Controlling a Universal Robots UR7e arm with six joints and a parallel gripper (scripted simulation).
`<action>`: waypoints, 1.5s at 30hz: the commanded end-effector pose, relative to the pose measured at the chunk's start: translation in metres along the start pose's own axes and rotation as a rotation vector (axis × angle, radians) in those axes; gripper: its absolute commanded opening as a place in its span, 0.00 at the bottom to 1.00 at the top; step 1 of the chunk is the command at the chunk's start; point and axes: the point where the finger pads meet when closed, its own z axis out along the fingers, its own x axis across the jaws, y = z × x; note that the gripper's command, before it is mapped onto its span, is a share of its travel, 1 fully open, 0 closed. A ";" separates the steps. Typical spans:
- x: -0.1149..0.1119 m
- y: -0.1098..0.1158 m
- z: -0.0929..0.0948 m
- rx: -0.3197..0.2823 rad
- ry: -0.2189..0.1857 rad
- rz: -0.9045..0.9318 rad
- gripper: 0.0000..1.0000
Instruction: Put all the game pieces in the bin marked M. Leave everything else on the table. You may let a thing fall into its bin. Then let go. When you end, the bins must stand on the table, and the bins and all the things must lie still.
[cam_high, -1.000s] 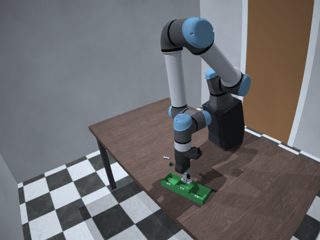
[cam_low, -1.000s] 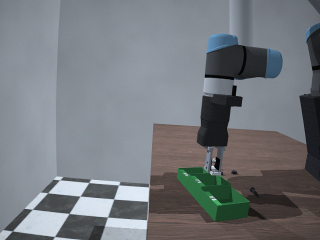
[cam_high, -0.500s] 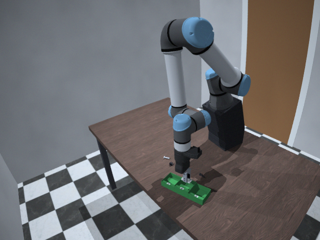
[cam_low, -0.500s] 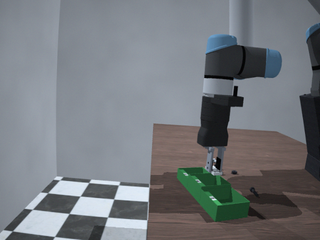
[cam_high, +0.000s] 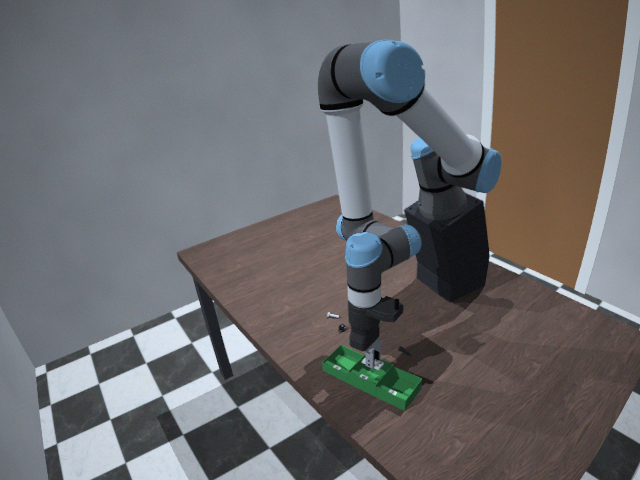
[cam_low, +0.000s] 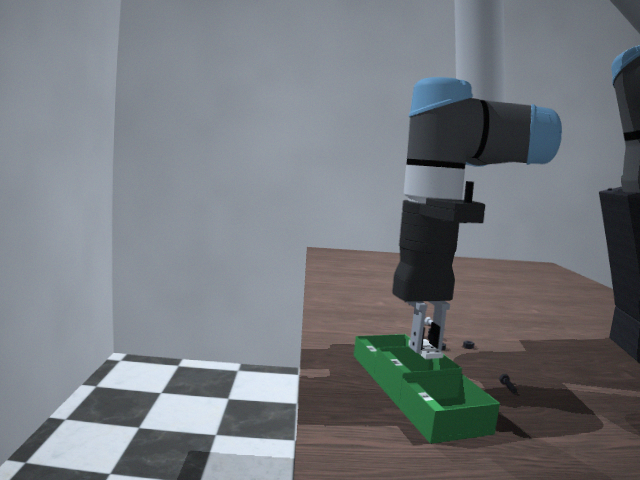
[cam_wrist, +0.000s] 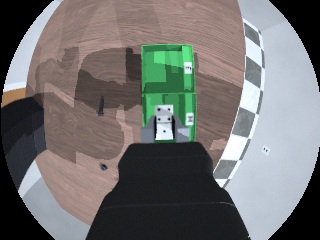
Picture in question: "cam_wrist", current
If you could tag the green divided tray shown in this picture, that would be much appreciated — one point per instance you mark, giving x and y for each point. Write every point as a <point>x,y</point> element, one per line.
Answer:
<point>162,75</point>

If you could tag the white domino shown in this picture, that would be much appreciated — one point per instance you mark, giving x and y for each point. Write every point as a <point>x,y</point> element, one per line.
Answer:
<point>164,121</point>

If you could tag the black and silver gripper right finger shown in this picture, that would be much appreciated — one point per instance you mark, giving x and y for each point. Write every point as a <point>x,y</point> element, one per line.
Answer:
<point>180,132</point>

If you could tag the black bolt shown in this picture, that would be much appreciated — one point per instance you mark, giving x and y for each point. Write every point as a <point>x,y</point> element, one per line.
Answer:
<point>101,108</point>

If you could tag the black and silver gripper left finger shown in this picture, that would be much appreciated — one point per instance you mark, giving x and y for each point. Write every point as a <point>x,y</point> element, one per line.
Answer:
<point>149,133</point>

